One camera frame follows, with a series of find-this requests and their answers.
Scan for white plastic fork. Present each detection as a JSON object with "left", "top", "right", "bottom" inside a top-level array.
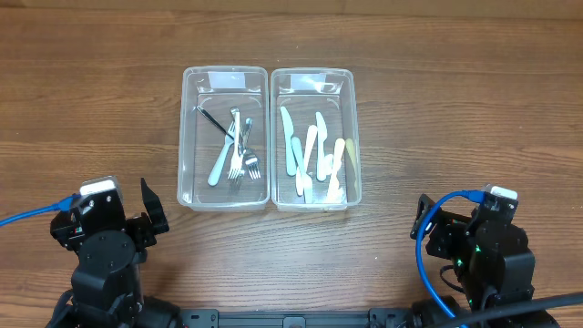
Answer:
[
  {"left": 207, "top": 122, "right": 235, "bottom": 187},
  {"left": 229, "top": 108, "right": 242, "bottom": 179}
]

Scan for cream plastic knife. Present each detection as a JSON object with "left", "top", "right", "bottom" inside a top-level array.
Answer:
[{"left": 326, "top": 138, "right": 345, "bottom": 203}]

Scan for white plastic knife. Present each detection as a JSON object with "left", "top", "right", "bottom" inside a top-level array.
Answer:
[{"left": 302, "top": 125, "right": 317, "bottom": 172}]

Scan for light blue plastic knife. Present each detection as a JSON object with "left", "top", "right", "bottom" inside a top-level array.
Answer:
[{"left": 280, "top": 106, "right": 296, "bottom": 176}]

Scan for metal fork dark handle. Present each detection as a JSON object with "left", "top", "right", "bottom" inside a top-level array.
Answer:
[{"left": 195, "top": 106, "right": 233, "bottom": 139}]

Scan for pale blue plastic knife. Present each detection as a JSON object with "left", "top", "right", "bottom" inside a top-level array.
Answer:
[{"left": 291, "top": 137, "right": 313, "bottom": 204}]

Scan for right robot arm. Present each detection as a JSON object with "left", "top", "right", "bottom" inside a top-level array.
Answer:
[{"left": 410, "top": 185, "right": 536, "bottom": 312}]

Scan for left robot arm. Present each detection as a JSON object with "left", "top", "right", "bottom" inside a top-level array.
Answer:
[{"left": 47, "top": 176, "right": 183, "bottom": 328}]

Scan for left clear plastic container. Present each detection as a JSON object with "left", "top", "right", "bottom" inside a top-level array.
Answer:
[{"left": 177, "top": 66, "right": 270, "bottom": 211}]

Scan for clear plastic container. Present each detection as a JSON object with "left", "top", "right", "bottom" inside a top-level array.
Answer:
[
  {"left": 269, "top": 67, "right": 363, "bottom": 212},
  {"left": 177, "top": 66, "right": 270, "bottom": 211}
]

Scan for right clear plastic container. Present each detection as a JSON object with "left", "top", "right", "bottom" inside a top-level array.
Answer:
[{"left": 269, "top": 67, "right": 363, "bottom": 212}]

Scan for left blue cable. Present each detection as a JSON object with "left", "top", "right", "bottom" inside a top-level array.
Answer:
[{"left": 0, "top": 194, "right": 83, "bottom": 228}]

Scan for blue cable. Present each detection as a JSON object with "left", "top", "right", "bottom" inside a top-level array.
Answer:
[
  {"left": 0, "top": 194, "right": 83, "bottom": 228},
  {"left": 414, "top": 189, "right": 486, "bottom": 328}
]

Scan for right blue cable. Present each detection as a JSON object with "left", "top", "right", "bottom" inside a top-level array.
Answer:
[{"left": 414, "top": 189, "right": 486, "bottom": 328}]

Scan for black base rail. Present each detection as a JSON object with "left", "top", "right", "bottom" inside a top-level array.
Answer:
[{"left": 181, "top": 308, "right": 411, "bottom": 328}]

